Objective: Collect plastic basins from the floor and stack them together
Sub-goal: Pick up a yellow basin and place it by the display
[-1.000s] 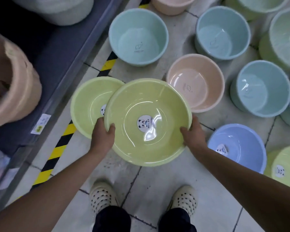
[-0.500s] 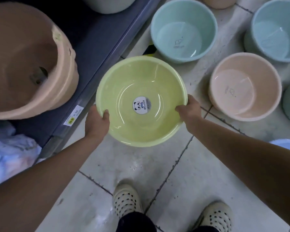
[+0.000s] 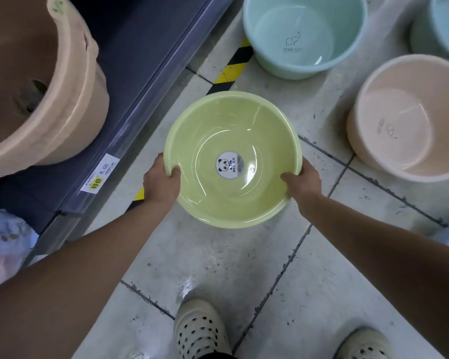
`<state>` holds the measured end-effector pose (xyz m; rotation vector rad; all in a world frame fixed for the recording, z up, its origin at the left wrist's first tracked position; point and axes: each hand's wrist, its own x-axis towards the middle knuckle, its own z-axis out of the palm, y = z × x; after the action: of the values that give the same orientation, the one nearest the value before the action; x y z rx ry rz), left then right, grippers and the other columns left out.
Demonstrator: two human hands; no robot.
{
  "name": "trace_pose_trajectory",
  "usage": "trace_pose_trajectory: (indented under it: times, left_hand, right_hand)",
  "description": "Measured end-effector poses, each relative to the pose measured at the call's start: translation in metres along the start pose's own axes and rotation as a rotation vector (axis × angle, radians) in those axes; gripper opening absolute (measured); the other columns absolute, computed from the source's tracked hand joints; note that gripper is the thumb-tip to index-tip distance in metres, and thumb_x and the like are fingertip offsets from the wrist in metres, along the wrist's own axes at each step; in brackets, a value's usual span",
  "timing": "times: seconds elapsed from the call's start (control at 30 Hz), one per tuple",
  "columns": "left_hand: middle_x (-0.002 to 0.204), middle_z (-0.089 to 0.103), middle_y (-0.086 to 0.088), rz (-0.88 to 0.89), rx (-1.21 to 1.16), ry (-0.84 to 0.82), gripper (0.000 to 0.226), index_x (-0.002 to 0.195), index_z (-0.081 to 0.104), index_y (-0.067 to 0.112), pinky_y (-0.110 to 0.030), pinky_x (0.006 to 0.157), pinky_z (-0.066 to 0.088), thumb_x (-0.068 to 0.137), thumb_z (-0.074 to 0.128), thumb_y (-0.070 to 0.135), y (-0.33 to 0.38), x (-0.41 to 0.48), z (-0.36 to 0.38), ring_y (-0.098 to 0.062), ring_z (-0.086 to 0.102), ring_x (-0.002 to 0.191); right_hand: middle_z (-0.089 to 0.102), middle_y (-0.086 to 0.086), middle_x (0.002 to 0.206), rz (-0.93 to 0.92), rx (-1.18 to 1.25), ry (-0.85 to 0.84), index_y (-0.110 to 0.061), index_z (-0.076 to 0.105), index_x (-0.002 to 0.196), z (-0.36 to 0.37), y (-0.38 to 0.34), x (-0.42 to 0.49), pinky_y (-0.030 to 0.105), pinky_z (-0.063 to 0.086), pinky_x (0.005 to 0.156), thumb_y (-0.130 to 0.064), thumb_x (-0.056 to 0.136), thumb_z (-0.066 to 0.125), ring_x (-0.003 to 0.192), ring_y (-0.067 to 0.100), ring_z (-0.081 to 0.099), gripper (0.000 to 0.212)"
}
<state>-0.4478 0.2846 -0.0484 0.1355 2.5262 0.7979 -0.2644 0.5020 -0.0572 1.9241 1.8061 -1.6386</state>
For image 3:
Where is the white shelf price label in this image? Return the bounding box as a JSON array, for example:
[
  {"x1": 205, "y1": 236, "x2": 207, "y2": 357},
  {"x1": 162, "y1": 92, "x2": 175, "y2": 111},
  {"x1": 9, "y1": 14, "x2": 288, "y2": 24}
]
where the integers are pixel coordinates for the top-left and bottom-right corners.
[{"x1": 80, "y1": 153, "x2": 120, "y2": 195}]

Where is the person's left forearm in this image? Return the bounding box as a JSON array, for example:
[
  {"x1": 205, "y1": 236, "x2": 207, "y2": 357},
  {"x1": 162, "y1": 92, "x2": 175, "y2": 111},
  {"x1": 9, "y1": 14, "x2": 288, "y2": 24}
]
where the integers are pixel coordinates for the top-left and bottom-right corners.
[{"x1": 0, "y1": 199, "x2": 177, "y2": 359}]

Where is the person's right forearm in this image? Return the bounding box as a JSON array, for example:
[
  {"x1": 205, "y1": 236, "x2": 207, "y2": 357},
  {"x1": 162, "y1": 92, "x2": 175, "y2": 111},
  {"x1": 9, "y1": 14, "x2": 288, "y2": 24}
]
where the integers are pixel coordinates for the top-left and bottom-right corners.
[{"x1": 297, "y1": 194, "x2": 449, "y2": 359}]

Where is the person's left cream clog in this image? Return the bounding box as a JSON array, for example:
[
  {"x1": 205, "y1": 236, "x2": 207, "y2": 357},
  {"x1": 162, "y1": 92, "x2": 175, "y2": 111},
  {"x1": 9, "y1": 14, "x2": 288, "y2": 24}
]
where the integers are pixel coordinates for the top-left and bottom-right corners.
[{"x1": 174, "y1": 299, "x2": 231, "y2": 359}]

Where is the green panda-sticker basin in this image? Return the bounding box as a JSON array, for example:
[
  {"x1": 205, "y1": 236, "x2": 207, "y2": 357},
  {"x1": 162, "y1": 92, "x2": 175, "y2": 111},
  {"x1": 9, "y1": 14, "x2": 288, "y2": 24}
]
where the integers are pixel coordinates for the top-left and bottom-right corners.
[{"x1": 163, "y1": 90, "x2": 304, "y2": 229}]

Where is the peach brown plastic tub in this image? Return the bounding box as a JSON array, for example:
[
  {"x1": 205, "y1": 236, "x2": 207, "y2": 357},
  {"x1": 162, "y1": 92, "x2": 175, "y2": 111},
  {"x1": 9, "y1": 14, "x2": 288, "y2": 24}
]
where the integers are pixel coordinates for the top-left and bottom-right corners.
[{"x1": 0, "y1": 0, "x2": 110, "y2": 180}]

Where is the peach elephant-print basin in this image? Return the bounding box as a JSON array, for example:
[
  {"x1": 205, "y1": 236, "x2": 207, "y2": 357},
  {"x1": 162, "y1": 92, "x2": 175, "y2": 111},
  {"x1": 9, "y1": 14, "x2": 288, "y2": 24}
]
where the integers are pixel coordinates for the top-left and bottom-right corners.
[{"x1": 346, "y1": 54, "x2": 449, "y2": 183}]

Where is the person's cream clog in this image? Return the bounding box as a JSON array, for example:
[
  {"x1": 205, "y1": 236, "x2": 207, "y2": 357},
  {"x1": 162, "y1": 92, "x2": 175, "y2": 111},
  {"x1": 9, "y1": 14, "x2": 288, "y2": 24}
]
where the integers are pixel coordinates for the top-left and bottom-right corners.
[
  {"x1": 335, "y1": 327, "x2": 392, "y2": 359},
  {"x1": 174, "y1": 299, "x2": 231, "y2": 359}
]

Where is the white floral plastic bag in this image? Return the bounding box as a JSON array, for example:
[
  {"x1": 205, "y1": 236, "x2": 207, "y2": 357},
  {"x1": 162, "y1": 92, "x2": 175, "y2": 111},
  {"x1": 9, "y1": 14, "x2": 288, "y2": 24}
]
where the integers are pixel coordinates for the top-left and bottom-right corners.
[{"x1": 0, "y1": 209, "x2": 38, "y2": 294}]

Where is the person's right hand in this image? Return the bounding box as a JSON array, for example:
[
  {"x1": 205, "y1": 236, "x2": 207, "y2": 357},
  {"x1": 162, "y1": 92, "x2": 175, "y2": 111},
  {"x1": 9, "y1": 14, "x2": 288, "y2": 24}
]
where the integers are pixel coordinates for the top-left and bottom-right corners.
[{"x1": 280, "y1": 157, "x2": 324, "y2": 217}]

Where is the person's left hand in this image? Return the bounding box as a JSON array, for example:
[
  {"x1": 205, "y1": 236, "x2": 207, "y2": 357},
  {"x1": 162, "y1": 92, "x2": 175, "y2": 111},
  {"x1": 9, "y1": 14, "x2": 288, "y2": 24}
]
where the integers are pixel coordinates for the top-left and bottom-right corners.
[{"x1": 142, "y1": 153, "x2": 182, "y2": 215}]

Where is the person's right cream clog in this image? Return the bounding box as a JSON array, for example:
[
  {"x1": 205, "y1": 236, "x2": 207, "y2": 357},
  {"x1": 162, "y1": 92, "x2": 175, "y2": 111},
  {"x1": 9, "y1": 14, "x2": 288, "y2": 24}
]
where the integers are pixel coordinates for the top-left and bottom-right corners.
[{"x1": 335, "y1": 327, "x2": 392, "y2": 359}]

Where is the dark grey store shelf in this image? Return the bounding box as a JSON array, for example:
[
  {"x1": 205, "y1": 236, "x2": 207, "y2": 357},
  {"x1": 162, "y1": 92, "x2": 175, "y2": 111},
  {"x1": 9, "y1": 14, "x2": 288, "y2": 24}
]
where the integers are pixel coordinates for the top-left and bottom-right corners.
[{"x1": 0, "y1": 0, "x2": 237, "y2": 266}]

